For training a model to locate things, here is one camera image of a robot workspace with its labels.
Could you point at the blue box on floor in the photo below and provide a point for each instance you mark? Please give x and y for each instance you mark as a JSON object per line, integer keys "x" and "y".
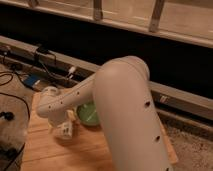
{"x": 31, "y": 80}

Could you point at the black power adapter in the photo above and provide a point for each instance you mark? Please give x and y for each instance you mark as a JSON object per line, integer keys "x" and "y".
{"x": 42, "y": 50}

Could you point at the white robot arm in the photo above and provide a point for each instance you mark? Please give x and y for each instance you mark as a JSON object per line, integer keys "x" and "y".
{"x": 121, "y": 93}

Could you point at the black round floor plug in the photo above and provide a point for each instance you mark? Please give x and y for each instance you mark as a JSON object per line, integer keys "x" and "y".
{"x": 7, "y": 115}

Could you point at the white plug adapter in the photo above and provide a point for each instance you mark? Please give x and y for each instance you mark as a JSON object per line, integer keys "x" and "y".
{"x": 71, "y": 70}

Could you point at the green ceramic bowl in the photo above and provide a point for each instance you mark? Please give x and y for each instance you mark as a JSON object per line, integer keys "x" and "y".
{"x": 87, "y": 114}

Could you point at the wooden board table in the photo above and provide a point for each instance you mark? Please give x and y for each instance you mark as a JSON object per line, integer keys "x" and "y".
{"x": 47, "y": 150}

